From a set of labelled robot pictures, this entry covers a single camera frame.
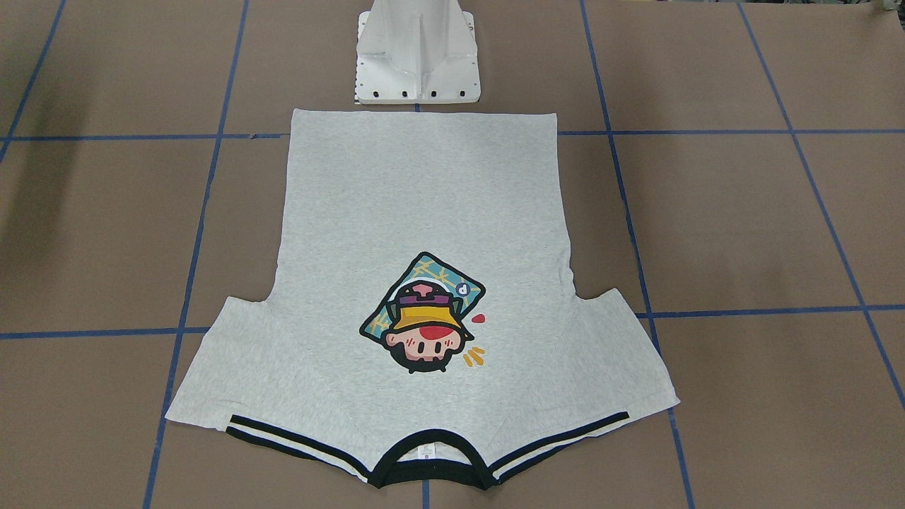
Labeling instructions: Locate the grey cartoon print t-shirt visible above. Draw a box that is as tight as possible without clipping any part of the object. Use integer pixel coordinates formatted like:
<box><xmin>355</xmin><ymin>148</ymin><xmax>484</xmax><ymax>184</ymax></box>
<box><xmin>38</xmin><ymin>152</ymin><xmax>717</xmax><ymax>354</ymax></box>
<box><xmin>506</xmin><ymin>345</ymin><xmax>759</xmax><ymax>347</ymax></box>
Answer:
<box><xmin>167</xmin><ymin>110</ymin><xmax>679</xmax><ymax>490</ymax></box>

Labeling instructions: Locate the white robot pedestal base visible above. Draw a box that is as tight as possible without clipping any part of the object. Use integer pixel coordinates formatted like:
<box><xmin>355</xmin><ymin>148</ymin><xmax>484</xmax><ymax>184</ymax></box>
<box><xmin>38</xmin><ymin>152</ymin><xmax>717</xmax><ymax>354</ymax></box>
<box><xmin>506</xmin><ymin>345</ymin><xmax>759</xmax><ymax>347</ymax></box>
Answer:
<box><xmin>354</xmin><ymin>1</ymin><xmax>481</xmax><ymax>105</ymax></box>

